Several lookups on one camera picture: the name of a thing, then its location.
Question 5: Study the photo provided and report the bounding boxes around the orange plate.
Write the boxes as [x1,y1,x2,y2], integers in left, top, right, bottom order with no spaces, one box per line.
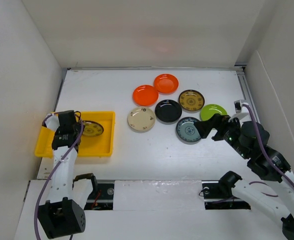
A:
[153,73,179,94]
[132,84,159,107]

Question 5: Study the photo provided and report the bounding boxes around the black plate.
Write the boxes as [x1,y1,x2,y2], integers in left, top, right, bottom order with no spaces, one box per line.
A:
[155,99,183,123]

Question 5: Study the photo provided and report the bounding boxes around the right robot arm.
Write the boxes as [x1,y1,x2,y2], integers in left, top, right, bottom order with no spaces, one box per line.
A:
[194,114,294,240]

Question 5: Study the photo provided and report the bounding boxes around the yellow patterned plate front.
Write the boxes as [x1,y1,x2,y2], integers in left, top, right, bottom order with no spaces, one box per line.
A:
[82,121,104,137]

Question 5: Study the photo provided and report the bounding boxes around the orange plate rear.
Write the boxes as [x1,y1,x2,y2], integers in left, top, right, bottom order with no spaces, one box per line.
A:
[153,73,179,94]

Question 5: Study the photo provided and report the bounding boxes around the orange plate left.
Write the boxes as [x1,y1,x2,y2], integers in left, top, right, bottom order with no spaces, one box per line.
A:
[132,84,159,107]

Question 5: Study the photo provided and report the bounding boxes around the blue patterned plate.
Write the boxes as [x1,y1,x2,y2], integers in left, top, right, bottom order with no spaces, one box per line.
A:
[176,116,201,143]

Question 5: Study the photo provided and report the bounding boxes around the yellow patterned plate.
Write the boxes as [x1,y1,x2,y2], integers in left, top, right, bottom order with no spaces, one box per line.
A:
[82,121,104,137]
[178,89,205,112]

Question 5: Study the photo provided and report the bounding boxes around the yellow patterned plate rear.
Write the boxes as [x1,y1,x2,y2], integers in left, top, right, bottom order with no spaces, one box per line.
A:
[178,89,205,112]

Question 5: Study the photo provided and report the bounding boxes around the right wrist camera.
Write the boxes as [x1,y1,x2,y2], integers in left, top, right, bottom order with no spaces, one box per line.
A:
[228,100,249,123]

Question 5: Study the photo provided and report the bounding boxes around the left base mount slot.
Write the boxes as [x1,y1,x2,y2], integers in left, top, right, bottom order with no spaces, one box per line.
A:
[84,181,115,211]

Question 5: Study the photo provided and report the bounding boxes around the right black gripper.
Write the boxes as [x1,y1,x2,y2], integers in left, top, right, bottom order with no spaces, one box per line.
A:
[193,112,250,159]

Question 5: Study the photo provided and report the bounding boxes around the cream floral plate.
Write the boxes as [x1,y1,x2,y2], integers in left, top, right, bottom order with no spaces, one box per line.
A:
[127,106,156,132]

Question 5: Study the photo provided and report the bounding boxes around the right aluminium rail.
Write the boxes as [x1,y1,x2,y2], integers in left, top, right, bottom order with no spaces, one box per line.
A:
[234,65,260,122]

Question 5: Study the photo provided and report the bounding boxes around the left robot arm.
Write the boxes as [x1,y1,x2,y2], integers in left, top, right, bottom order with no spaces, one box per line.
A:
[33,110,99,240]

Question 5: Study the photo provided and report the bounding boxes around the yellow plastic bin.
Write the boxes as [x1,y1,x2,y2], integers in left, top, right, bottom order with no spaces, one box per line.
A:
[34,111,116,158]

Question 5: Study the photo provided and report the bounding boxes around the green plate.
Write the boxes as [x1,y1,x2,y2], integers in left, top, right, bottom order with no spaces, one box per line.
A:
[200,104,228,121]

